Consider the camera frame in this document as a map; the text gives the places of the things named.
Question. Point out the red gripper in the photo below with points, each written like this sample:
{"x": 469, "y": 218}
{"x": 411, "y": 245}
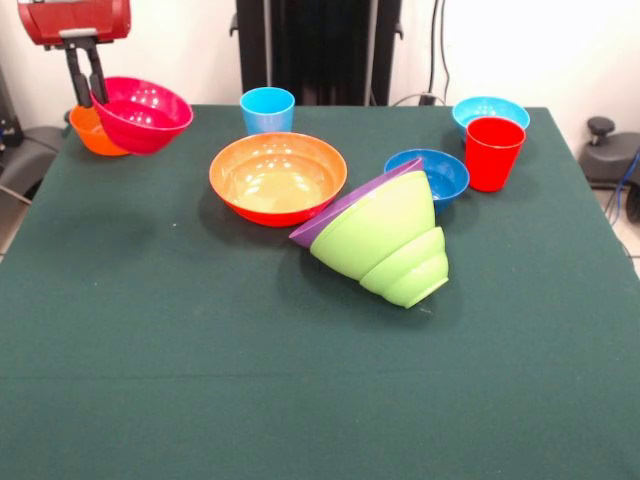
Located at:
{"x": 75, "y": 17}

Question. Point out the magenta bowl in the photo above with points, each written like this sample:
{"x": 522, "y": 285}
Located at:
{"x": 145, "y": 125}

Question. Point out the wide orange bowl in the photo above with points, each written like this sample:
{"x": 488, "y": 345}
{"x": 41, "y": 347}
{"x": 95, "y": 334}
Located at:
{"x": 277, "y": 185}

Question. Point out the purple bowl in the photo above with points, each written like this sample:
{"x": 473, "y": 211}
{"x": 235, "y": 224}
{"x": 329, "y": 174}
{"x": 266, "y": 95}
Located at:
{"x": 325, "y": 220}

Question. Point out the large green bowl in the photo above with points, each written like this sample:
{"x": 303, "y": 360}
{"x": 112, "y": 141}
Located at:
{"x": 375, "y": 225}

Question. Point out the dark blue bowl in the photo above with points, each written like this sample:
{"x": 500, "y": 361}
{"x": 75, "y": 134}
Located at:
{"x": 450, "y": 175}

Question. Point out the small green bowl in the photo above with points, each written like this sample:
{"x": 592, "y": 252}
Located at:
{"x": 412, "y": 275}

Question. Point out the deep orange bowl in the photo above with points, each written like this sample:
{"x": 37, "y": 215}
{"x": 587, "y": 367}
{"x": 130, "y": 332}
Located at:
{"x": 90, "y": 132}

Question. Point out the grey machine base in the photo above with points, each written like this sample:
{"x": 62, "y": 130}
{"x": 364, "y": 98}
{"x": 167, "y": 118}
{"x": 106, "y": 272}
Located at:
{"x": 30, "y": 160}
{"x": 607, "y": 155}

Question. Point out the light blue cup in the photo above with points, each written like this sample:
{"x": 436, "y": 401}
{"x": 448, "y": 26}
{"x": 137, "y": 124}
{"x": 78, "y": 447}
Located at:
{"x": 267, "y": 112}

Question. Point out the dark green tablecloth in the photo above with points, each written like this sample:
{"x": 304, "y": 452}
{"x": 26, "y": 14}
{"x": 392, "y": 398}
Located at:
{"x": 320, "y": 400}

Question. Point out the light blue bowl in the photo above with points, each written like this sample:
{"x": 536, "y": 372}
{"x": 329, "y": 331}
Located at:
{"x": 490, "y": 107}

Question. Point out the red cup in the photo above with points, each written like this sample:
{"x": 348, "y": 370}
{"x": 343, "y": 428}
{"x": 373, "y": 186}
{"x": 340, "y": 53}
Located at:
{"x": 492, "y": 155}

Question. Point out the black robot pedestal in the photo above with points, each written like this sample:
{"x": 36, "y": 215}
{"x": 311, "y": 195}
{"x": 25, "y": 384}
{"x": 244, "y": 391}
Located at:
{"x": 310, "y": 50}

